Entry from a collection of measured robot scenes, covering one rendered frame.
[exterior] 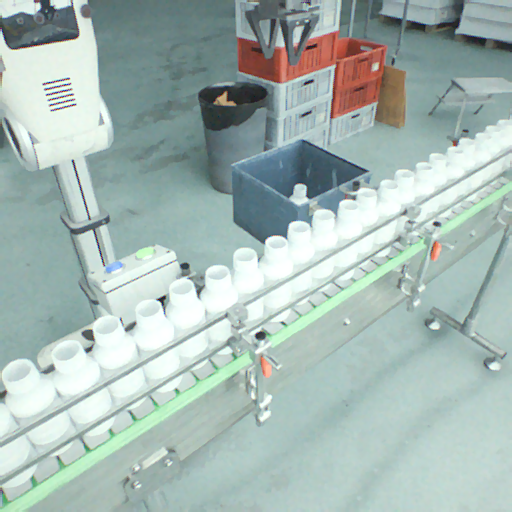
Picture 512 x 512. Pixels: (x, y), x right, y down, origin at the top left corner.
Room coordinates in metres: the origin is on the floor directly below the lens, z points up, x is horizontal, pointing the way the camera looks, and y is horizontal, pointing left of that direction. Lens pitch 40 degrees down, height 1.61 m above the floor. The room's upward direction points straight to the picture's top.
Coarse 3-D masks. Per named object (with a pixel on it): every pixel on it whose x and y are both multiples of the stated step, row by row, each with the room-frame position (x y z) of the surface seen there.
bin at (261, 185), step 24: (288, 144) 1.42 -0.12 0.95; (312, 144) 1.42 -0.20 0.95; (240, 168) 1.29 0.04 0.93; (264, 168) 1.35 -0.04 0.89; (288, 168) 1.42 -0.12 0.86; (312, 168) 1.41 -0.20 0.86; (336, 168) 1.33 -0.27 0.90; (360, 168) 1.25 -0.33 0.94; (240, 192) 1.23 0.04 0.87; (264, 192) 1.14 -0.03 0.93; (288, 192) 1.42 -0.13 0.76; (312, 192) 1.40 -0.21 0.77; (336, 192) 1.12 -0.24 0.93; (240, 216) 1.24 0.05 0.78; (264, 216) 1.14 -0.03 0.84; (288, 216) 1.06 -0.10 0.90; (312, 216) 1.07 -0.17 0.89; (264, 240) 1.14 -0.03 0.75
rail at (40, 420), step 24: (480, 168) 0.94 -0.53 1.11; (336, 216) 0.74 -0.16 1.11; (432, 216) 0.84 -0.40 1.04; (312, 264) 0.59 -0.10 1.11; (312, 288) 0.60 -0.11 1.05; (192, 336) 0.44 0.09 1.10; (144, 360) 0.39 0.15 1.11; (96, 384) 0.35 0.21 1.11; (120, 408) 0.35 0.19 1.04; (24, 432) 0.28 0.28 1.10; (48, 456) 0.29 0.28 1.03; (0, 480) 0.25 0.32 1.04
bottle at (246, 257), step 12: (240, 252) 0.57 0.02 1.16; (252, 252) 0.56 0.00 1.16; (240, 264) 0.54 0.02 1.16; (252, 264) 0.54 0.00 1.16; (240, 276) 0.54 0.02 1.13; (252, 276) 0.54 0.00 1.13; (240, 288) 0.52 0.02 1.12; (252, 288) 0.52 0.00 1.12; (240, 300) 0.52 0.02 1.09; (252, 312) 0.52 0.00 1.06; (252, 324) 0.52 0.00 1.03
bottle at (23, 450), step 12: (0, 408) 0.30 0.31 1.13; (0, 420) 0.29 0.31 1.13; (12, 420) 0.30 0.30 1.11; (0, 432) 0.27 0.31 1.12; (12, 444) 0.28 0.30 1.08; (24, 444) 0.29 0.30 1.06; (0, 456) 0.26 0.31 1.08; (12, 456) 0.27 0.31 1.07; (24, 456) 0.28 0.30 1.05; (0, 468) 0.26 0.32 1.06; (12, 468) 0.26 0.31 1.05; (36, 468) 0.28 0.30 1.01; (12, 480) 0.26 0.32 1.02; (24, 480) 0.27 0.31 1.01
